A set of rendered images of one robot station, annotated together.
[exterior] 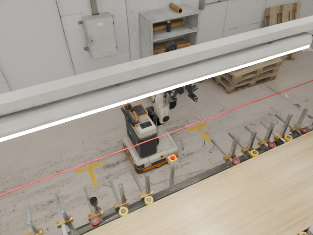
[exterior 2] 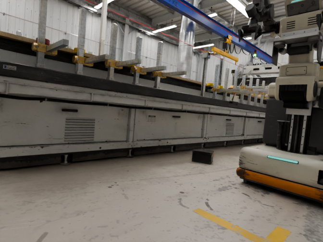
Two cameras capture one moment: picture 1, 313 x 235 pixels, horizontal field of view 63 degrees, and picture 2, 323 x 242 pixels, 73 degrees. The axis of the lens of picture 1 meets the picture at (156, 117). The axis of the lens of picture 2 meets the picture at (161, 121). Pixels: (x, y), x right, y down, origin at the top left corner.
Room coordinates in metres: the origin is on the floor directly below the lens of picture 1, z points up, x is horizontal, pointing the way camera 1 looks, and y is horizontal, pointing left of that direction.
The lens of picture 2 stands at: (3.76, -1.43, 0.51)
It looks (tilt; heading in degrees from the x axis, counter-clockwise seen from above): 3 degrees down; 161
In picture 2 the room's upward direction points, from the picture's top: 5 degrees clockwise
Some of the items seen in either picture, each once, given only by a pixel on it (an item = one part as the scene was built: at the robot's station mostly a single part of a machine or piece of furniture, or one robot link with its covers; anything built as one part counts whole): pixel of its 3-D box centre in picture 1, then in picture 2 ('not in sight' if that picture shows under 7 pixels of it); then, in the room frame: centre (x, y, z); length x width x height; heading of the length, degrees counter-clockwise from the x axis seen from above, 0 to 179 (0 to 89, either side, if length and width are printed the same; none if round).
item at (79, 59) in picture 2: (279, 136); (82, 61); (2.10, -1.47, 0.80); 0.14 x 0.06 x 0.05; 115
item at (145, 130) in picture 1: (142, 127); (304, 111); (2.52, 0.19, 0.59); 0.55 x 0.34 x 0.83; 25
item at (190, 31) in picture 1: (168, 55); not in sight; (4.18, -0.25, 0.78); 0.90 x 0.45 x 1.55; 115
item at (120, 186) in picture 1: (123, 199); (226, 85); (1.26, 0.32, 0.90); 0.04 x 0.04 x 0.48; 25
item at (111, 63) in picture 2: (264, 141); (114, 64); (1.99, -1.24, 0.83); 0.14 x 0.06 x 0.05; 115
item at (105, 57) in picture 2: (273, 132); (91, 60); (2.17, -1.41, 0.80); 0.43 x 0.03 x 0.04; 25
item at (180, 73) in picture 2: (223, 152); (167, 74); (1.85, -0.74, 0.84); 0.43 x 0.03 x 0.04; 25
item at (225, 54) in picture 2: not in sight; (226, 54); (-2.95, 3.14, 2.65); 1.71 x 0.09 x 0.32; 115
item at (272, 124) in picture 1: (267, 137); (112, 54); (2.00, -1.26, 0.90); 0.04 x 0.04 x 0.48; 25
